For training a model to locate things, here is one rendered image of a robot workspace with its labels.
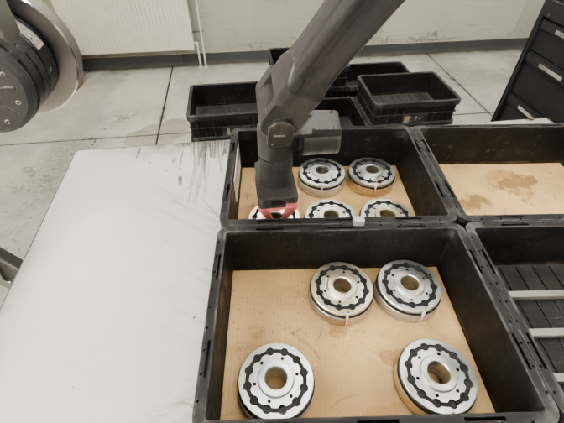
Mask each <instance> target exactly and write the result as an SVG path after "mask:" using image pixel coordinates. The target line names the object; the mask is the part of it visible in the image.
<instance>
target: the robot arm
mask: <svg viewBox="0 0 564 423"><path fill-rule="evenodd" d="M404 1H405V0H324V2H323V3H322V5H321V6H320V7H319V9H318V10H317V11H316V13H315V15H314V16H313V18H312V19H311V21H310V22H309V23H308V24H307V26H306V27H305V29H304V30H303V32H302V33H301V35H300V36H299V37H298V39H297V40H296V41H295V42H294V43H293V44H292V45H291V47H290V48H289V49H288V50H287V51H286V52H285V53H283V54H282V55H281V56H280V57H279V59H278V60H277V62H276V63H275V65H274V66H272V65H269V67H268V68H267V70H266V71H265V72H264V74H263V75H262V77H261V78H260V80H259V81H258V83H257V85H256V87H255V91H256V99H257V107H258V124H257V137H258V162H255V163H254V168H255V174H256V175H255V176H254V179H255V185H256V191H257V198H258V210H259V211H260V212H261V214H262V215H263V216H264V217H265V218H266V219H269V218H273V217H272V215H271V213H270V212H269V211H273V210H281V209H282V210H285V211H284V213H283V214H282V216H281V218H288V217H289V216H290V215H291V214H292V213H293V212H294V211H295V210H296V209H297V208H298V202H297V201H298V191H297V188H296V184H295V177H294V174H293V171H292V167H293V148H294V138H295V142H296V148H297V149H299V150H300V154H301V155H311V154H335V153H338V152H339V149H340V146H341V136H342V127H341V124H340V119H339V116H338V112H337V111H335V110H314V109H315V108H316V107H317V106H318V104H319V103H320V102H321V101H322V99H323V98H324V96H325V95H326V92H327V90H328V89H329V87H330V86H331V84H332V83H333V82H334V81H335V80H336V78H337V77H338V76H339V74H340V73H341V72H342V71H343V69H344V68H345V67H346V66H347V65H348V64H349V63H350V61H351V60H352V59H353V58H354V57H355V56H356V55H357V54H358V52H359V51H360V50H361V49H362V48H363V47H364V45H365V44H366V43H367V42H368V41H369V40H370V39H371V38H372V37H373V36H374V35H375V34H376V33H377V32H378V31H379V29H380V28H381V27H382V26H383V25H384V24H385V23H386V21H387V20H388V19H389V18H390V17H391V16H392V15H393V13H394V12H395V11H396V10H397V9H398V8H399V7H400V5H401V4H402V3H403V2H404Z"/></svg>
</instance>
